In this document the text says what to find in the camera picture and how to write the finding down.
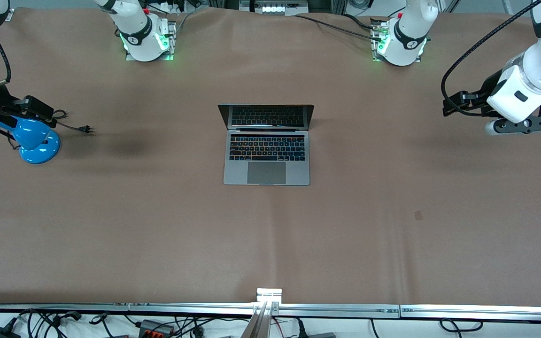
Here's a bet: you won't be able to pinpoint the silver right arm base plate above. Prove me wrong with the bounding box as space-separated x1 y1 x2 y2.
126 21 177 62

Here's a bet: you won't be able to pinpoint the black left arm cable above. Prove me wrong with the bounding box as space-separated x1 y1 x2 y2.
441 0 541 118

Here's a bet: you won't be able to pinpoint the aluminium table edge rail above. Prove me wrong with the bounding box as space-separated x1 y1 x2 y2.
129 303 258 316
400 305 541 323
278 304 401 319
0 303 130 313

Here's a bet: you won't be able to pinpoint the black lamp cord with plug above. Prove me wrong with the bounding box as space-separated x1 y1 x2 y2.
51 109 95 135

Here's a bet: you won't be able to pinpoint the dark connector block orange levers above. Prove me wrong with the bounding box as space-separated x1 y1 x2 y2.
138 319 176 337

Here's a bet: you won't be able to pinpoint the brown table mat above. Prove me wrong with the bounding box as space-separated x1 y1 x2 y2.
0 7 541 306

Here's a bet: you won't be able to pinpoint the blue desk lamp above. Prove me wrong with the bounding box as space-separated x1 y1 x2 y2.
0 115 61 165

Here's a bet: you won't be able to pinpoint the shiny metal bracket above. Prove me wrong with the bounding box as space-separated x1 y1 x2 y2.
256 288 283 306

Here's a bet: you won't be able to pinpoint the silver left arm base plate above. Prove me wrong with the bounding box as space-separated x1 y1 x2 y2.
371 19 427 63

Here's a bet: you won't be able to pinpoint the aluminium profile beam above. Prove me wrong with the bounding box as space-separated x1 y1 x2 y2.
240 302 278 338

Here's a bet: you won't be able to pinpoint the grey laptop with black keyboard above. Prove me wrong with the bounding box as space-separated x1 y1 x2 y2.
217 104 315 186

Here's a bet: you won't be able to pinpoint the grey thin base cable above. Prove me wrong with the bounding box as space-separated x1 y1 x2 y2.
174 8 197 37

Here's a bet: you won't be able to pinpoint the thick black base cable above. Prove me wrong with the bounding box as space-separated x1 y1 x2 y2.
294 14 385 42

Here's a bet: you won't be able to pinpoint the black looped floor cable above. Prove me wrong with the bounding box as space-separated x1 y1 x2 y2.
441 318 484 334

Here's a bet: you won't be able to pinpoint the grey device with white ports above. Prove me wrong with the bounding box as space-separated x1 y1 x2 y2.
240 0 309 16

